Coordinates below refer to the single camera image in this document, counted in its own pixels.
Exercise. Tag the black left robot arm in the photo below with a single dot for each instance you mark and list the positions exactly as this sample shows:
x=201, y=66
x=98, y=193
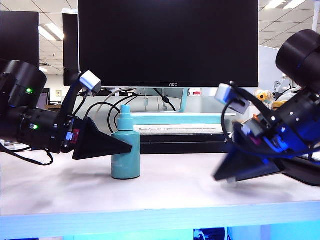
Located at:
x=25, y=82

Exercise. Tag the teal covered book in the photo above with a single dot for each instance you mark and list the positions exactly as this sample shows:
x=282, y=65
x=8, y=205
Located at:
x=175, y=120

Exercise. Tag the black office monitor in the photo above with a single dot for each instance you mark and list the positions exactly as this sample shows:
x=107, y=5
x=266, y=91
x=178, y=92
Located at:
x=20, y=35

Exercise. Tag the teal spray bottle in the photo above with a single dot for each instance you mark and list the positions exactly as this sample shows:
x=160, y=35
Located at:
x=125, y=165

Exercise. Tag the white wall switch plate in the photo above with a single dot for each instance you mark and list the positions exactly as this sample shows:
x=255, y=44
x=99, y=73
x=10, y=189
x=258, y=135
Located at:
x=58, y=93

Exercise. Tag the black upright panel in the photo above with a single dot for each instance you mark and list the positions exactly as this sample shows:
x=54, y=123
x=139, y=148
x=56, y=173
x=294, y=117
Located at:
x=71, y=50

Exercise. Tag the black AOC computer monitor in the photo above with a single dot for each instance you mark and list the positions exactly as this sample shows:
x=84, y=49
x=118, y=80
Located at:
x=167, y=42

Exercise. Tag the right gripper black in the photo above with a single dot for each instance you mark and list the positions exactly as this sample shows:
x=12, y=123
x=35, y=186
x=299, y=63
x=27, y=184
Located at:
x=252, y=132

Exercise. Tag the silver monitor stand base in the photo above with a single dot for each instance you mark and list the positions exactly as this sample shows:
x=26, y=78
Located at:
x=184, y=100

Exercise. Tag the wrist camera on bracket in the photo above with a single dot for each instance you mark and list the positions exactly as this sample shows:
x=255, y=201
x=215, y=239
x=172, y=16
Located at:
x=225, y=93
x=90, y=81

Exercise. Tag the brown wooden box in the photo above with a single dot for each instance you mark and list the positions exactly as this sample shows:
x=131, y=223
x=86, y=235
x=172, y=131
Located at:
x=53, y=108

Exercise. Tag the white covered book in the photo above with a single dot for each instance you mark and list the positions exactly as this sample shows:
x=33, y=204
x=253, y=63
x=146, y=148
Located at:
x=180, y=128

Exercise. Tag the round sunflower ornament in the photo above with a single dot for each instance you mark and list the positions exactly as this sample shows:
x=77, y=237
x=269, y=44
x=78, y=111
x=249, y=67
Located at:
x=262, y=96

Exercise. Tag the clear sprayer lid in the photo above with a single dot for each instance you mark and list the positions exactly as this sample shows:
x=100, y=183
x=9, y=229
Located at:
x=231, y=180

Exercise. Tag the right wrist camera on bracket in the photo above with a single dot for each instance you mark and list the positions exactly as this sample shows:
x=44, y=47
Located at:
x=225, y=93

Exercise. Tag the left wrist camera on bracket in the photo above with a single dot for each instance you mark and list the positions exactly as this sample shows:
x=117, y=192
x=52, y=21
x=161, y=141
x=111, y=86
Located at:
x=90, y=81

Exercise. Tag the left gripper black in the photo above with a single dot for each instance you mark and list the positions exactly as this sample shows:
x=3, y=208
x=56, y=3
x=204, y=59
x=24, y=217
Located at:
x=71, y=136

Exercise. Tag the black flat box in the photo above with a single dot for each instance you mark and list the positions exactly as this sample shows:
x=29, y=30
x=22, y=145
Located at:
x=180, y=148
x=180, y=137

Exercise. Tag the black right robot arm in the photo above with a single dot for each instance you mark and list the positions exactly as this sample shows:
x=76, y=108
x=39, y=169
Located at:
x=300, y=57

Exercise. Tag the small screen with code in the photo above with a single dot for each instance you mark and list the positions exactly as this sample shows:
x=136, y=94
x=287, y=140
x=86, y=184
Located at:
x=44, y=98

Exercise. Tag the white office partition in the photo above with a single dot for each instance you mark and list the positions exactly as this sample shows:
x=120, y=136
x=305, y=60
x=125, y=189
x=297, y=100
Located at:
x=267, y=67

